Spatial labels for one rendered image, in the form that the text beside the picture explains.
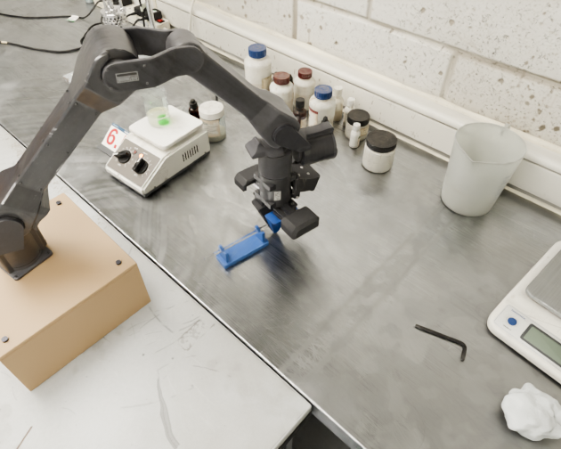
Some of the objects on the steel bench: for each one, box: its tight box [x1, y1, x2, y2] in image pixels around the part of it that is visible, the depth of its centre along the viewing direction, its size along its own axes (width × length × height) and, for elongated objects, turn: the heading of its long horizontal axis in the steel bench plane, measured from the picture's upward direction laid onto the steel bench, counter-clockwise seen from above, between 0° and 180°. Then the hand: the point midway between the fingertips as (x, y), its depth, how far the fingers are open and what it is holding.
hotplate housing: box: [106, 127, 210, 198], centre depth 99 cm, size 22×13×8 cm, turn 142°
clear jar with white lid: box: [199, 101, 227, 143], centre depth 106 cm, size 6×6×8 cm
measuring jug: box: [441, 122, 527, 216], centre depth 89 cm, size 18×13×15 cm
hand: (274, 218), depth 84 cm, fingers closed, pressing on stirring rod
